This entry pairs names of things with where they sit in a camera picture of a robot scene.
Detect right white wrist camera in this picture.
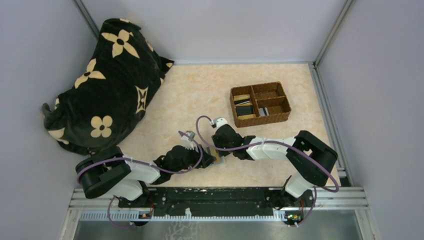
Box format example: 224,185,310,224
210,117,228,129

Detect aluminium frame rail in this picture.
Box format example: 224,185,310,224
308,0,367,199

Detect black floral blanket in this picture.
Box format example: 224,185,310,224
42,18,174,156

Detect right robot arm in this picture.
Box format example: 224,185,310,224
211,124,338,199

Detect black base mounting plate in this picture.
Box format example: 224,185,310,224
118,187,314,217

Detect cards in basket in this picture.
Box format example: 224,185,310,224
233,94,256,120

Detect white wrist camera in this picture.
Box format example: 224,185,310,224
210,117,228,129
181,130,197,150

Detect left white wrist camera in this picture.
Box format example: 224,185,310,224
181,130,197,150

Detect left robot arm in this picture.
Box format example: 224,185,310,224
75,145,219,201

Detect brown woven divided basket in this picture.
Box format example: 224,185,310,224
229,82,292,128

